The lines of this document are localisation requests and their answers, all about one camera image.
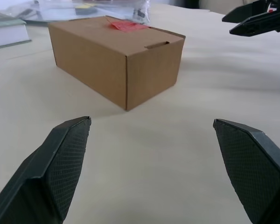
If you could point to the clear bag with black parts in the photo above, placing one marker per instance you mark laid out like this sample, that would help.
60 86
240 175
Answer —
141 11

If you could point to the clear flat plastic bag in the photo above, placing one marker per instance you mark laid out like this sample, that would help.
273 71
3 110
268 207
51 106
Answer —
51 11

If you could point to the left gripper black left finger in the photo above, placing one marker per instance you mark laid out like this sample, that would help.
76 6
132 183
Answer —
49 177

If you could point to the red sealing tape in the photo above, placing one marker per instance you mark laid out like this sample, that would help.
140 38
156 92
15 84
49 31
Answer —
128 26

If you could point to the brown cardboard box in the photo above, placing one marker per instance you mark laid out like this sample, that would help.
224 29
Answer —
91 60

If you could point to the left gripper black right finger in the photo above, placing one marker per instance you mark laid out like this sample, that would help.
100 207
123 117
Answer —
254 172

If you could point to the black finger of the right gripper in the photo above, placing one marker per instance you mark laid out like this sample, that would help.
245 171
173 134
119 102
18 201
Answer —
259 24
247 11

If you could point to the yellow and black packet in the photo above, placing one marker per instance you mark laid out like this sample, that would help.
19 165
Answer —
85 9

